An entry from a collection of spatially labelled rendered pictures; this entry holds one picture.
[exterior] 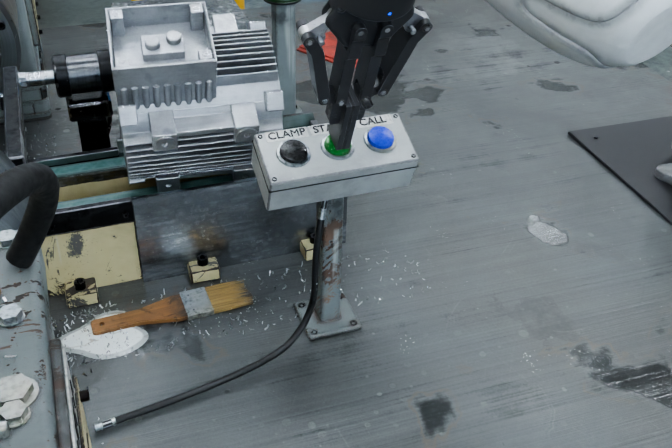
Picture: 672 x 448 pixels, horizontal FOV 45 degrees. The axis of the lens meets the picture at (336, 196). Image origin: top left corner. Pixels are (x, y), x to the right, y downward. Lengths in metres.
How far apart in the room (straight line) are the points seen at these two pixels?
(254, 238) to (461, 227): 0.32
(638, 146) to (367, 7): 0.90
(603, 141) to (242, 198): 0.70
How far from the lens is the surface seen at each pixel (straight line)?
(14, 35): 1.26
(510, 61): 1.78
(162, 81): 0.99
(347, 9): 0.71
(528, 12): 0.53
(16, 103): 1.11
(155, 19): 1.05
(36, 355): 0.52
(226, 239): 1.11
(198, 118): 1.02
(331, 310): 1.03
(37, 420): 0.49
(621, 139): 1.53
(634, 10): 0.51
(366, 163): 0.88
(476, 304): 1.10
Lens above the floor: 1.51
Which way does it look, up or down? 34 degrees down
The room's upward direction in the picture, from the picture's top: 2 degrees clockwise
